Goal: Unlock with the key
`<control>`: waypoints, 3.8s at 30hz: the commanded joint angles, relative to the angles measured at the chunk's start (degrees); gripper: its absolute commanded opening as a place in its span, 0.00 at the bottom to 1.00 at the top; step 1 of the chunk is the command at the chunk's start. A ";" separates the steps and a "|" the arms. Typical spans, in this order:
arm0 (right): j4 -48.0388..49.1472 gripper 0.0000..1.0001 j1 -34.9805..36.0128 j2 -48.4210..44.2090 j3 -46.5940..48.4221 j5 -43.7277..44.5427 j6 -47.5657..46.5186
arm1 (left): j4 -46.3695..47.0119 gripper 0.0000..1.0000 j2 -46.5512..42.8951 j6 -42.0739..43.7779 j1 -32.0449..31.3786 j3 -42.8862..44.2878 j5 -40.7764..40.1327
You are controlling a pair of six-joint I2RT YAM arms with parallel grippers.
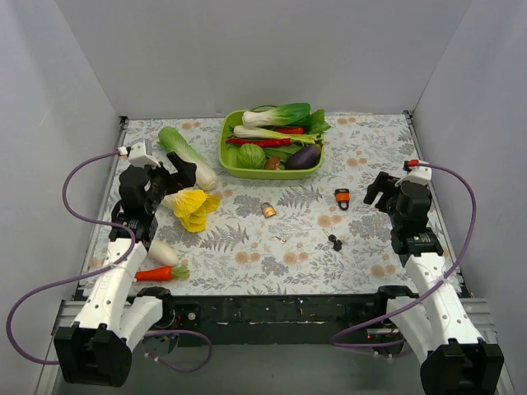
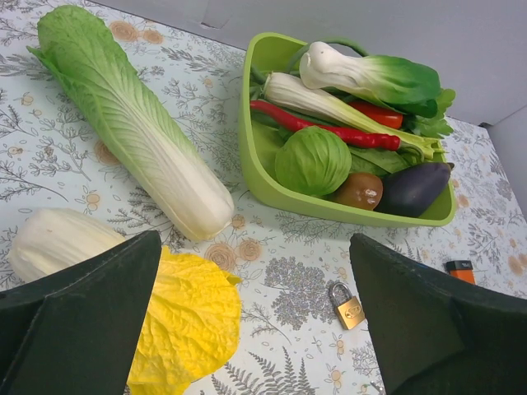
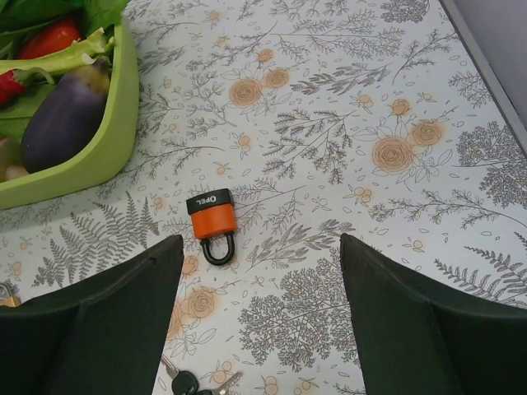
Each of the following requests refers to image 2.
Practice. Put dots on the round green cabbage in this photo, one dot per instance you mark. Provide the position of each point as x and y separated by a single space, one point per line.
313 161

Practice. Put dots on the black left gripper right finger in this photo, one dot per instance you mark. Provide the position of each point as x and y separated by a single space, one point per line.
435 334

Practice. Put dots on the yellow white baby cabbage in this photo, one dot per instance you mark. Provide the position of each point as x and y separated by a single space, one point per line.
192 324

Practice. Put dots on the white celery stalk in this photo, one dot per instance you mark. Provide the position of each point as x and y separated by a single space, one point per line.
290 92

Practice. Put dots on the brass padlock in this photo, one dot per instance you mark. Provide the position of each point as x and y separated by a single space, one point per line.
347 306

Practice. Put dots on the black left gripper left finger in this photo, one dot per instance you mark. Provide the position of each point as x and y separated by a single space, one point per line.
76 331

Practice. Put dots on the green leafy lettuce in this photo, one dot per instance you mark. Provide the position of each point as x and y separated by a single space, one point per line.
436 126

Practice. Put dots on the bok choy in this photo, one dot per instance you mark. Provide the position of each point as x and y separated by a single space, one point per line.
386 81

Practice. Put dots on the green plastic basket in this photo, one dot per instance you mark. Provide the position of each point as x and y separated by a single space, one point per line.
259 144

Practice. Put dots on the purple eggplant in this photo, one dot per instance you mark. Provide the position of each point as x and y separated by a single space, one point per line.
411 191

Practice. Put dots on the long green napa cabbage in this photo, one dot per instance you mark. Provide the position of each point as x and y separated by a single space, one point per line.
95 73

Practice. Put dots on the red chili pepper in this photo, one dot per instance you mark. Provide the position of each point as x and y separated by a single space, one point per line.
350 136

